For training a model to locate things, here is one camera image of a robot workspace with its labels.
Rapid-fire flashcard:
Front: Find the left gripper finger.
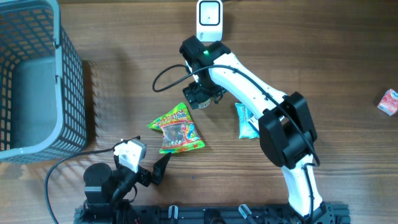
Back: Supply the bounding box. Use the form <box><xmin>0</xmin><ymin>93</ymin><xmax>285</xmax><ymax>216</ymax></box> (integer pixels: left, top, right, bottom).
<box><xmin>151</xmin><ymin>152</ymin><xmax>172</xmax><ymax>185</ymax></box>
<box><xmin>120</xmin><ymin>136</ymin><xmax>141</xmax><ymax>143</ymax></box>

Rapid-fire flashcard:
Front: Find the red pink candy box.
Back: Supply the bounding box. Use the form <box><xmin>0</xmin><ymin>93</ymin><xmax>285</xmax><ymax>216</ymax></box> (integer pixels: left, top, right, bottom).
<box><xmin>377</xmin><ymin>89</ymin><xmax>398</xmax><ymax>116</ymax></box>

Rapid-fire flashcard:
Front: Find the white barcode scanner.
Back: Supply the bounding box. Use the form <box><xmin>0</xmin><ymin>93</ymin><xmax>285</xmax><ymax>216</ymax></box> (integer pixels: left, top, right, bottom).
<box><xmin>196</xmin><ymin>0</ymin><xmax>223</xmax><ymax>42</ymax></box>

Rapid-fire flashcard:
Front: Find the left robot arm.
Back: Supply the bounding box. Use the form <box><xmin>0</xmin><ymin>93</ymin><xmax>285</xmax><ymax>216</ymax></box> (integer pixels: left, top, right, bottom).
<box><xmin>73</xmin><ymin>136</ymin><xmax>172</xmax><ymax>224</ymax></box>

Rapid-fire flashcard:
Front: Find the white blue sachet pack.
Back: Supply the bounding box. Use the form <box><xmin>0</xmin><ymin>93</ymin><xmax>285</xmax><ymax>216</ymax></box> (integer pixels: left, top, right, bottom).
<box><xmin>248</xmin><ymin>116</ymin><xmax>259</xmax><ymax>135</ymax></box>

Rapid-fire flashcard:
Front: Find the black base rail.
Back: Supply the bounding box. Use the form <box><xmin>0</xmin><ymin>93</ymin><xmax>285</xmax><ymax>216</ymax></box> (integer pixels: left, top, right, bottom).
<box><xmin>73</xmin><ymin>203</ymin><xmax>351</xmax><ymax>224</ymax></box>

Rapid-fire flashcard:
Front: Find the green lid jar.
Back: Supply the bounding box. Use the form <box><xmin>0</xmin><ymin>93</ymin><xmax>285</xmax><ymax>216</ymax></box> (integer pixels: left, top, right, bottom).
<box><xmin>198</xmin><ymin>99</ymin><xmax>211</xmax><ymax>109</ymax></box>

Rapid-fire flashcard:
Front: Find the Haribo gummy candy bag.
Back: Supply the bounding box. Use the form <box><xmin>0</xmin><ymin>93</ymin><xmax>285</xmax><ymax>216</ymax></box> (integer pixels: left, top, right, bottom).
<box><xmin>147</xmin><ymin>103</ymin><xmax>205</xmax><ymax>154</ymax></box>

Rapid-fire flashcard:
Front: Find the teal tissue pack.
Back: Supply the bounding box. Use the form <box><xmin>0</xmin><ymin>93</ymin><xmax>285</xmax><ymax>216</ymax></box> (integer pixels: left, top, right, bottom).
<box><xmin>235</xmin><ymin>103</ymin><xmax>259</xmax><ymax>139</ymax></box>

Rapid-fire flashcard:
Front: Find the grey plastic mesh basket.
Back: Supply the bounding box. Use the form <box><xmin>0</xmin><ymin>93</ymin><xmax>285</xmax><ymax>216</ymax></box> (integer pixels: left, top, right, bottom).
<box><xmin>1</xmin><ymin>0</ymin><xmax>87</xmax><ymax>164</ymax></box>

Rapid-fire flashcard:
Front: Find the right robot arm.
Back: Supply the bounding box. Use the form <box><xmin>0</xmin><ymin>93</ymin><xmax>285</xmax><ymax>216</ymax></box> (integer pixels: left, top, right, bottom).
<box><xmin>179</xmin><ymin>35</ymin><xmax>323</xmax><ymax>223</ymax></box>

